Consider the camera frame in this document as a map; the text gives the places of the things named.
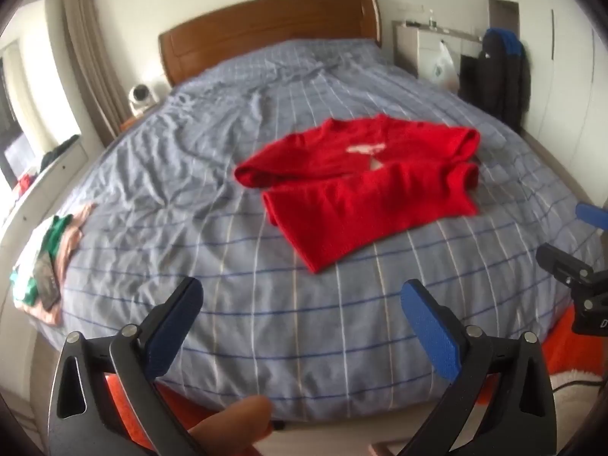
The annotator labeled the orange rug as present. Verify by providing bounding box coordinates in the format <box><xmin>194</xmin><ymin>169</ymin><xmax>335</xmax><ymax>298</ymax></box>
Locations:
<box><xmin>102</xmin><ymin>309</ymin><xmax>608</xmax><ymax>456</ymax></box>

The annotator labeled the red knit sweater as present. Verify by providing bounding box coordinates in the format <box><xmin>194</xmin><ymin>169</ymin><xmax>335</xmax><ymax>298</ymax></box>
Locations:
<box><xmin>234</xmin><ymin>114</ymin><xmax>481</xmax><ymax>275</ymax></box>

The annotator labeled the green and white cloth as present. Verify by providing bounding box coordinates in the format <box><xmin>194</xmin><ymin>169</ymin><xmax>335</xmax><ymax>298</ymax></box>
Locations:
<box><xmin>10</xmin><ymin>216</ymin><xmax>72</xmax><ymax>307</ymax></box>

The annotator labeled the white wardrobe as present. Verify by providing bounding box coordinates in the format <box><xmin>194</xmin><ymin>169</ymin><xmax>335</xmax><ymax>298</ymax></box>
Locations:
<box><xmin>518</xmin><ymin>0</ymin><xmax>608</xmax><ymax>210</ymax></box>

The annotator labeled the window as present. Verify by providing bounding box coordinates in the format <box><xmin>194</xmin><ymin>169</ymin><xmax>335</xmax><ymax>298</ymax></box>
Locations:
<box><xmin>0</xmin><ymin>40</ymin><xmax>34</xmax><ymax>186</ymax></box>

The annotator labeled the blue garment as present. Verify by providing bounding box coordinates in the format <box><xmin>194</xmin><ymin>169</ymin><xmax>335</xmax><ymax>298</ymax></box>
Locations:
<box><xmin>484</xmin><ymin>27</ymin><xmax>526</xmax><ymax>58</ymax></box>

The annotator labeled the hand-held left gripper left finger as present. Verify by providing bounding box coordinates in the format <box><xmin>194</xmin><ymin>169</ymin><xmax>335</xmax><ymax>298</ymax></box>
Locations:
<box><xmin>47</xmin><ymin>275</ymin><xmax>210</xmax><ymax>456</ymax></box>

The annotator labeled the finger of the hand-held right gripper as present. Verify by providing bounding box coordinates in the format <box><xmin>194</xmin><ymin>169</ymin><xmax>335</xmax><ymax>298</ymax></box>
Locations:
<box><xmin>536</xmin><ymin>242</ymin><xmax>600</xmax><ymax>295</ymax></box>
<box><xmin>576</xmin><ymin>203</ymin><xmax>608</xmax><ymax>230</ymax></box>

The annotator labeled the dark green cloth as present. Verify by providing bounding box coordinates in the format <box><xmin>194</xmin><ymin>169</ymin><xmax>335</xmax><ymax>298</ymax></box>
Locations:
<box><xmin>40</xmin><ymin>134</ymin><xmax>80</xmax><ymax>170</ymax></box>

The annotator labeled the white round device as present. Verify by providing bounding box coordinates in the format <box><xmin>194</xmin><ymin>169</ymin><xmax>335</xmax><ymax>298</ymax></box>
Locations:
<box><xmin>129</xmin><ymin>84</ymin><xmax>157</xmax><ymax>116</ymax></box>

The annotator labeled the white fluffy rug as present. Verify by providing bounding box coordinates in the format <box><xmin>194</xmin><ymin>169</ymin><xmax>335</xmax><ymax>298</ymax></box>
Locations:
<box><xmin>548</xmin><ymin>366</ymin><xmax>608</xmax><ymax>440</ymax></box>

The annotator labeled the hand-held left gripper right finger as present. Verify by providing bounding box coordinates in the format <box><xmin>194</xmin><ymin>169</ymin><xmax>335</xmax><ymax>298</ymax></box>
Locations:
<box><xmin>396</xmin><ymin>279</ymin><xmax>557</xmax><ymax>456</ymax></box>

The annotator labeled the wooden bed headboard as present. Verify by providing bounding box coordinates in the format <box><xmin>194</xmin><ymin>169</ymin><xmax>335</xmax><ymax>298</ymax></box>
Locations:
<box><xmin>158</xmin><ymin>0</ymin><xmax>382</xmax><ymax>89</ymax></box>

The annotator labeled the white cabinet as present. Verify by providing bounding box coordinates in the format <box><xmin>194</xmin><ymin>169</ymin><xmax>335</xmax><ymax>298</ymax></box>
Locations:
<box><xmin>392</xmin><ymin>20</ymin><xmax>485</xmax><ymax>91</ymax></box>

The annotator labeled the beige curtain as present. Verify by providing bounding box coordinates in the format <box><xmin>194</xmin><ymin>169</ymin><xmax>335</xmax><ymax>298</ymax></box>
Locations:
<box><xmin>62</xmin><ymin>0</ymin><xmax>129</xmax><ymax>148</ymax></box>

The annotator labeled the black cable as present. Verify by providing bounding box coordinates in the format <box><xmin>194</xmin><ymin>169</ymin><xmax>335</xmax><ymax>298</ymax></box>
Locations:
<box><xmin>555</xmin><ymin>374</ymin><xmax>605</xmax><ymax>388</ymax></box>

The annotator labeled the pile of folded clothes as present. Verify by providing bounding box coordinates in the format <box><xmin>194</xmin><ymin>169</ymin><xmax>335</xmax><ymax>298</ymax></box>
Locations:
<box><xmin>14</xmin><ymin>202</ymin><xmax>98</xmax><ymax>326</ymax></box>

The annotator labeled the white window bench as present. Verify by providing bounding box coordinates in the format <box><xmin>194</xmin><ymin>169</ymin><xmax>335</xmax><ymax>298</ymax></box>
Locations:
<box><xmin>0</xmin><ymin>133</ymin><xmax>91</xmax><ymax>248</ymax></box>

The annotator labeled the black puffer jacket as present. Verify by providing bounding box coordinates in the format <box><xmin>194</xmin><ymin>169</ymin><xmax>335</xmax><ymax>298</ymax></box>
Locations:
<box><xmin>458</xmin><ymin>28</ymin><xmax>532</xmax><ymax>134</ymax></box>

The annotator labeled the white plastic bag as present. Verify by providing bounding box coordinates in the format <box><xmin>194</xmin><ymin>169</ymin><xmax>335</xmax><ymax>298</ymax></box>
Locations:
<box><xmin>425</xmin><ymin>40</ymin><xmax>459</xmax><ymax>89</ymax></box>

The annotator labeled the person's left hand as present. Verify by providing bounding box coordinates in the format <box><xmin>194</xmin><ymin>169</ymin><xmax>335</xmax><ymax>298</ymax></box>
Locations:
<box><xmin>187</xmin><ymin>395</ymin><xmax>275</xmax><ymax>456</ymax></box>

